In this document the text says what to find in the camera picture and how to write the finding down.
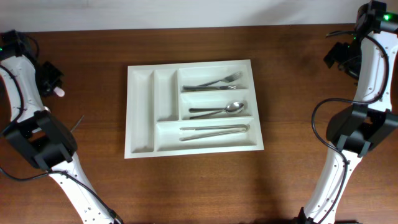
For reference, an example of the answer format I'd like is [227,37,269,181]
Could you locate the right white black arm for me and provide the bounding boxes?
[292,1,397,223]

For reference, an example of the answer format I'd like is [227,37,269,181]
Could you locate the long-handled steel spoon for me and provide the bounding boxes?
[70,115,85,133]

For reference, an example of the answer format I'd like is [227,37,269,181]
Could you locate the right black camera cable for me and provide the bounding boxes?
[310,30,391,224]

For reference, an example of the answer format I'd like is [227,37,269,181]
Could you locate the left black arm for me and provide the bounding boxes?
[1,30,123,224]

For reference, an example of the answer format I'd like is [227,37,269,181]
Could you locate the steel fork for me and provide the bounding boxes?
[182,85,238,91]
[200,72,243,86]

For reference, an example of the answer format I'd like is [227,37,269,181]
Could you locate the white plastic knife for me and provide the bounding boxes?
[53,87,65,97]

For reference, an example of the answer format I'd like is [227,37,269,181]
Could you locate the white plastic cutlery tray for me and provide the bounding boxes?
[124,59,264,159]

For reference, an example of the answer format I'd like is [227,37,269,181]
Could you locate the steel kitchen tongs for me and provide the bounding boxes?
[179,124,250,141]

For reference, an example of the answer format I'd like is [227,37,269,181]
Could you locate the steel spoon pointing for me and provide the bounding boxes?
[188,101,244,113]

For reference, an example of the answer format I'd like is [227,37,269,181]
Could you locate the steel spoon pointing down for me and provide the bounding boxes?
[189,110,225,119]

